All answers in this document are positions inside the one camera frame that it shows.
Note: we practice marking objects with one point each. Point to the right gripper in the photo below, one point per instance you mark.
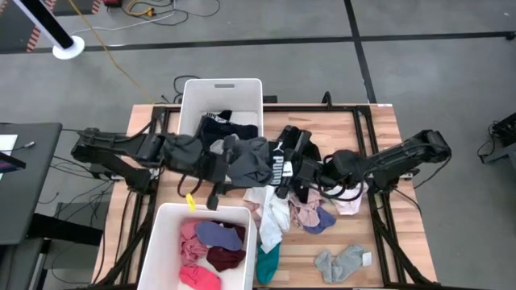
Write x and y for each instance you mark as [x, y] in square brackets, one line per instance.
[308, 171]

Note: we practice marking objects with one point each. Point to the black desk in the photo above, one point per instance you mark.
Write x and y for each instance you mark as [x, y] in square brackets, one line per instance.
[28, 193]

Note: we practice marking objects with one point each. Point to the black mat with hazard stripes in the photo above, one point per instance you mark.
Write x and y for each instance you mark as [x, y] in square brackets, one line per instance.
[14, 28]

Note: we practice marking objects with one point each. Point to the white tower fan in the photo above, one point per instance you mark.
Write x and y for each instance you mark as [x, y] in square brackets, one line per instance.
[44, 24]

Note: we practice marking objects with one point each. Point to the black desk base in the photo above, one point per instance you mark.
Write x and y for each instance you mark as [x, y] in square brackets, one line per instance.
[64, 229]

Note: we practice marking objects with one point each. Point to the dark grey Puma briefs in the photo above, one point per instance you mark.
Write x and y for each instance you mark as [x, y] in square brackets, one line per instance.
[252, 163]

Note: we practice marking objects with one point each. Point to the red object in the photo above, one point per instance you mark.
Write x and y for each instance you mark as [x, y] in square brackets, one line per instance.
[113, 2]

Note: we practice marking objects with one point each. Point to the dusty pink garment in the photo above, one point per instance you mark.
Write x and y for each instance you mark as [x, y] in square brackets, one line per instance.
[189, 243]

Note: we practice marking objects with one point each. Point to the grey socks with white tag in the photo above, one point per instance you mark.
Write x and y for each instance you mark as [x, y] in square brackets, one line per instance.
[342, 263]

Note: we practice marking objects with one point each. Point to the blue sock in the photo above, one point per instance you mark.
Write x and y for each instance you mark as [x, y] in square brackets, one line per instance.
[324, 220]
[217, 235]

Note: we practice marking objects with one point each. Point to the white plastic storage bin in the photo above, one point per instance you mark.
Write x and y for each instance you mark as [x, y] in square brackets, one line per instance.
[219, 96]
[165, 249]

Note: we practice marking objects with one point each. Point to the small maroon garment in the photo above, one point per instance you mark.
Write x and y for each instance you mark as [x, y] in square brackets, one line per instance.
[225, 258]

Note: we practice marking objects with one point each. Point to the black clamp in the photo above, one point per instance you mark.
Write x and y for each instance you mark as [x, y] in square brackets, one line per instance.
[327, 100]

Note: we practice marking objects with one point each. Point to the dark tablet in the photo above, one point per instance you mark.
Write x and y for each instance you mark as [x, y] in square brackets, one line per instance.
[10, 162]

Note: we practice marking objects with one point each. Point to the teal sock with white tag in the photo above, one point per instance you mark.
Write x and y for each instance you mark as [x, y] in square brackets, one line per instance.
[267, 266]

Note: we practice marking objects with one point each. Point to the small black box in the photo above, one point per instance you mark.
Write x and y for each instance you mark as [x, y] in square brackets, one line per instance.
[270, 99]

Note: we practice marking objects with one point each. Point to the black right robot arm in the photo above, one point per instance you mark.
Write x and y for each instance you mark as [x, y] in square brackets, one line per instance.
[395, 159]

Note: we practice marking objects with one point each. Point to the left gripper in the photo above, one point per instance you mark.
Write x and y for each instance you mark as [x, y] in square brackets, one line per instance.
[213, 167]

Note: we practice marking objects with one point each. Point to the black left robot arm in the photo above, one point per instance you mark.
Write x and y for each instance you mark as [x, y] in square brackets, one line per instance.
[121, 147]

